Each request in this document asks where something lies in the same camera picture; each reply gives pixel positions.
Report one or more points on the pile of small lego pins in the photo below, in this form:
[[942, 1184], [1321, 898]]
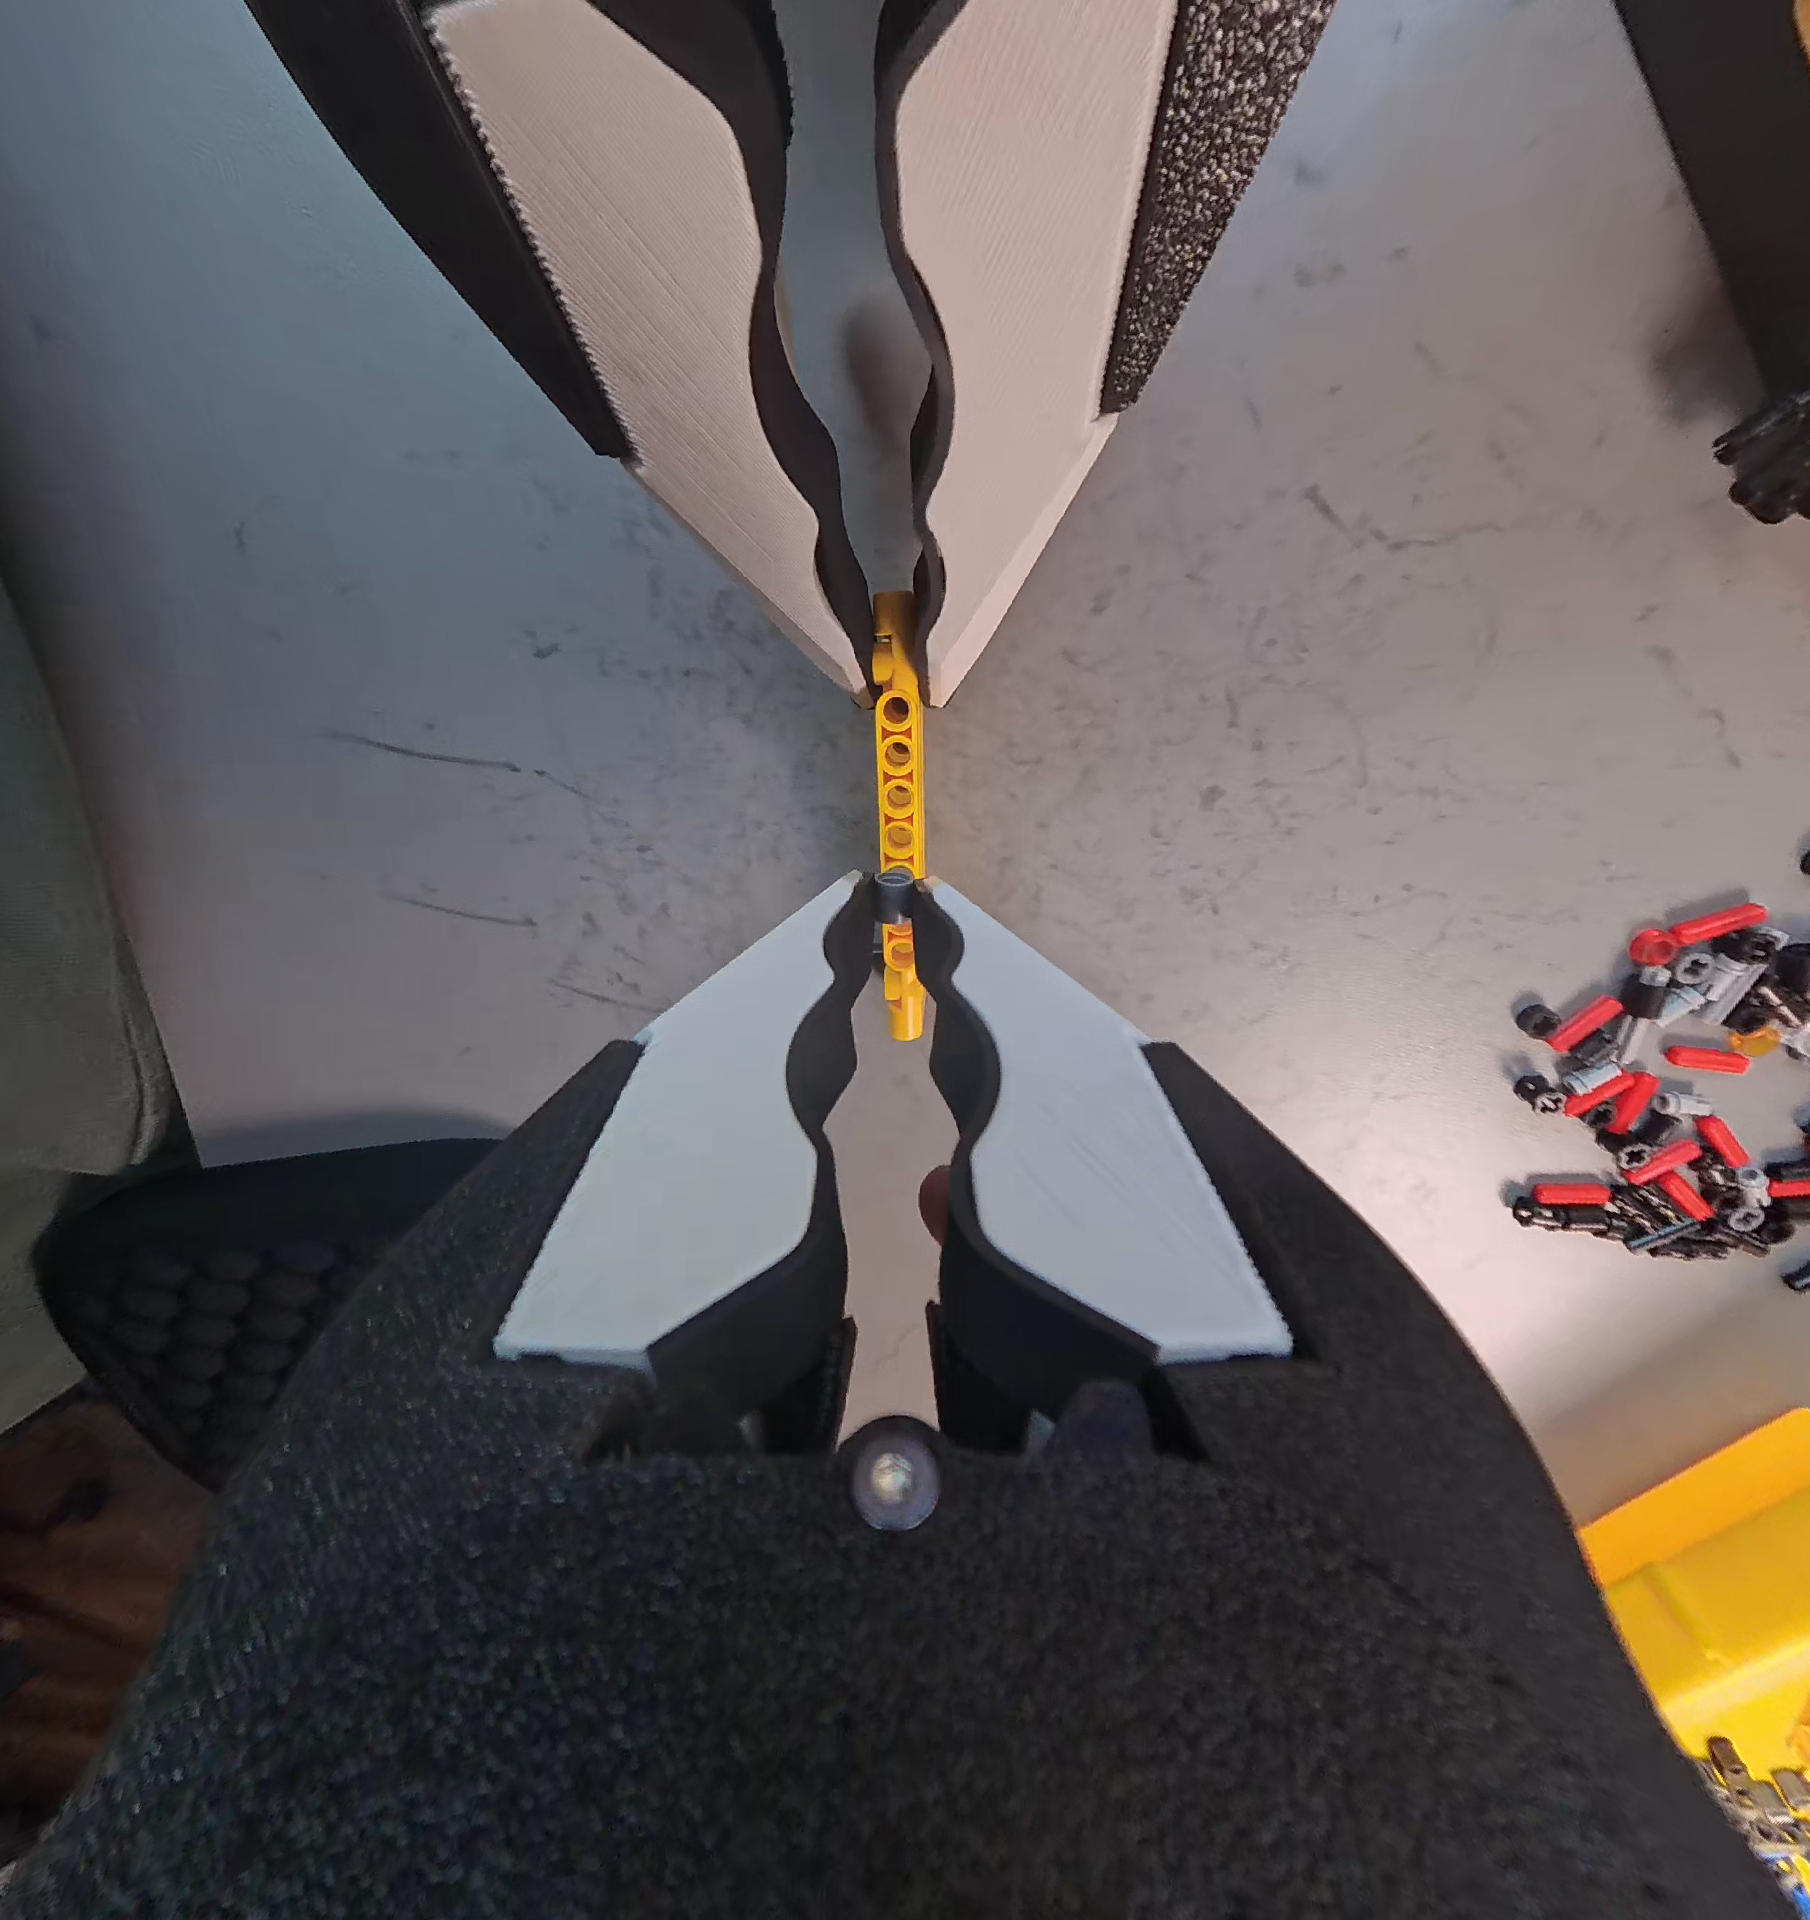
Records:
[[1701, 1081]]

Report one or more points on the yellow lego beam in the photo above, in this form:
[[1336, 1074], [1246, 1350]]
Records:
[[901, 781]]

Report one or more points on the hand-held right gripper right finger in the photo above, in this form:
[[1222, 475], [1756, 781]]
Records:
[[1114, 1198]]

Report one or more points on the person's right hand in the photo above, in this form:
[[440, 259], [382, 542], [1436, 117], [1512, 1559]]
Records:
[[931, 1204]]

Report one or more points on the pile of grey lego parts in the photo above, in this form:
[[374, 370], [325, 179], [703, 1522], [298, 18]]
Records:
[[1789, 1816]]

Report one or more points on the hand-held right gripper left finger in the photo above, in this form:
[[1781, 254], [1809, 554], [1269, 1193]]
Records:
[[680, 1198]]

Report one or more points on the yellow lego robot model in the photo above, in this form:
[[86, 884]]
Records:
[[1744, 179]]

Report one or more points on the yellow plastic bin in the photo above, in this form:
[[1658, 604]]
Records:
[[1716, 1588]]

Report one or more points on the grey lego pin connector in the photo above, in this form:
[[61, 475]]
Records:
[[893, 897]]

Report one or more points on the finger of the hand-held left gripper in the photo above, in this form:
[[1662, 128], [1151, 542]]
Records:
[[635, 257], [1041, 257]]

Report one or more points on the person's green sweatshirt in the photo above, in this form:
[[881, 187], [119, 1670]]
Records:
[[34, 976]]

